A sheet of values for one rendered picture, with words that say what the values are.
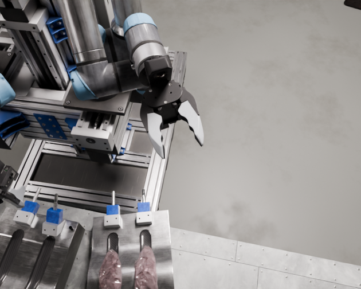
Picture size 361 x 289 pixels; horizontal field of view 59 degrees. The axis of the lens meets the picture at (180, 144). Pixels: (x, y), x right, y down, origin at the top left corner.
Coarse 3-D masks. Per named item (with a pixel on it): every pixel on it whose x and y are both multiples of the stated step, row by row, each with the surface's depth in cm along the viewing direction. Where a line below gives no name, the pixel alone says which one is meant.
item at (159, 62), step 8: (160, 56) 55; (168, 56) 55; (144, 64) 55; (152, 64) 54; (160, 64) 54; (168, 64) 55; (152, 72) 54; (160, 72) 55; (168, 72) 57; (152, 80) 60; (168, 80) 64
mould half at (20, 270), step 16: (0, 224) 106; (16, 224) 106; (32, 224) 106; (80, 224) 109; (0, 240) 104; (32, 240) 104; (64, 240) 103; (80, 240) 111; (0, 256) 101; (16, 256) 101; (32, 256) 101; (64, 256) 101; (16, 272) 99; (48, 272) 99; (64, 272) 102; (0, 288) 96; (16, 288) 96; (48, 288) 97
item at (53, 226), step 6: (54, 198) 102; (54, 204) 102; (48, 210) 102; (54, 210) 103; (60, 210) 103; (48, 216) 102; (54, 216) 102; (60, 216) 103; (48, 222) 102; (54, 222) 103; (60, 222) 104; (42, 228) 102; (48, 228) 102; (54, 228) 101; (60, 228) 104; (48, 234) 102; (54, 234) 102
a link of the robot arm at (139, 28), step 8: (136, 16) 71; (144, 16) 71; (128, 24) 71; (136, 24) 69; (144, 24) 69; (152, 24) 71; (128, 32) 70; (136, 32) 68; (144, 32) 68; (152, 32) 69; (128, 40) 70; (136, 40) 68; (144, 40) 67; (152, 40) 67; (160, 40) 70; (128, 48) 70; (136, 48) 67
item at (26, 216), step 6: (36, 192) 111; (36, 198) 111; (30, 204) 108; (36, 204) 108; (18, 210) 106; (24, 210) 107; (30, 210) 107; (36, 210) 109; (18, 216) 105; (24, 216) 105; (30, 216) 105; (18, 222) 106; (24, 222) 104; (30, 222) 106
